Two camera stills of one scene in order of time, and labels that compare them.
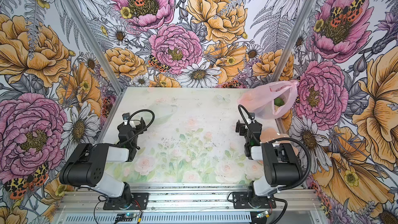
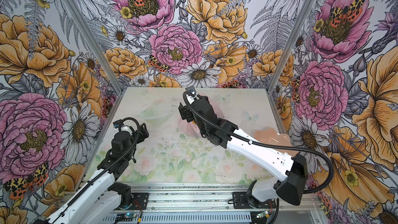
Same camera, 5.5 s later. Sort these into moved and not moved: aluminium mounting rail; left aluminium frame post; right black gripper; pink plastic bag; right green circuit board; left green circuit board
Moved: pink plastic bag; right black gripper
Not moved: aluminium mounting rail; left green circuit board; left aluminium frame post; right green circuit board
